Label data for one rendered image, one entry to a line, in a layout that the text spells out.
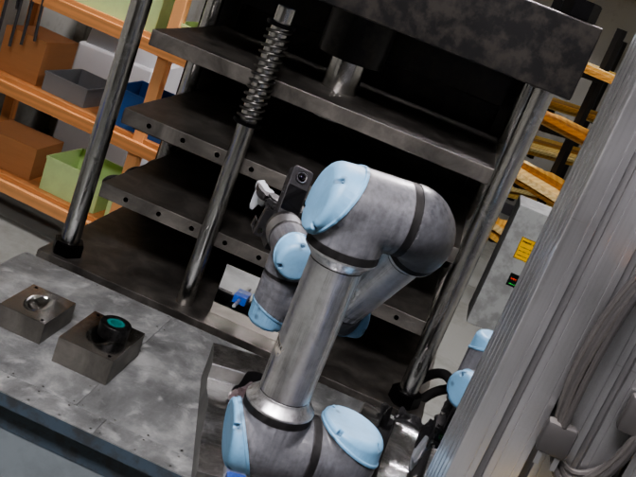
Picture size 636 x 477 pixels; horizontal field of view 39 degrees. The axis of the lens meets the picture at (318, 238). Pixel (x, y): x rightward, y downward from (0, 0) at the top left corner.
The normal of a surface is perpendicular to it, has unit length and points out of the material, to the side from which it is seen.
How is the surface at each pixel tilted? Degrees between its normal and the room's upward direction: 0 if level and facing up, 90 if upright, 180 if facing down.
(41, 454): 90
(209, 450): 0
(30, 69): 90
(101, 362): 90
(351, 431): 8
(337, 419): 8
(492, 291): 90
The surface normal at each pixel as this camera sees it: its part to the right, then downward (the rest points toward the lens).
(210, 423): 0.34, -0.62
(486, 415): -0.24, 0.22
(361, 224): 0.11, 0.41
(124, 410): 0.35, -0.89
